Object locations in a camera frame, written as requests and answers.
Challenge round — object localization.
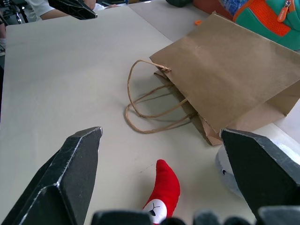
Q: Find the white round object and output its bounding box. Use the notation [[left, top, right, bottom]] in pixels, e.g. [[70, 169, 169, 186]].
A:
[[215, 135, 296, 199]]

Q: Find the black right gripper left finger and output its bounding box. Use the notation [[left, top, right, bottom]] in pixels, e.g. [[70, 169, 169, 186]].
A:
[[0, 127, 104, 225]]

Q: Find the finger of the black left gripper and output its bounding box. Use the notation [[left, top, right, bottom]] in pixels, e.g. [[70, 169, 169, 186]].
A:
[[48, 0, 98, 20]]

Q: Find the red plush chili toy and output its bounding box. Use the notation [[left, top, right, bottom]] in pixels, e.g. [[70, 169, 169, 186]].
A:
[[142, 159, 181, 224]]

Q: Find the dark green round object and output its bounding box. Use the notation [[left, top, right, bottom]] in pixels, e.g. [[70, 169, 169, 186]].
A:
[[165, 0, 194, 7]]

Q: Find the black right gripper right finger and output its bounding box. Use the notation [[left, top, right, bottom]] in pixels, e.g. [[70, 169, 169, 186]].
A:
[[219, 128, 300, 225]]

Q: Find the green and orange backpack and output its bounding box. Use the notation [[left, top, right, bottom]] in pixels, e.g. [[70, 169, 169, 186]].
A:
[[219, 0, 300, 51]]

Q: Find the person in white shirt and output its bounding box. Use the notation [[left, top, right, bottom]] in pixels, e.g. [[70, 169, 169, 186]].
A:
[[24, 0, 71, 21]]

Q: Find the brown paper bag with handles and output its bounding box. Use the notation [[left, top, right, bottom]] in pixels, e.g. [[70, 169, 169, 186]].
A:
[[125, 11, 300, 146]]

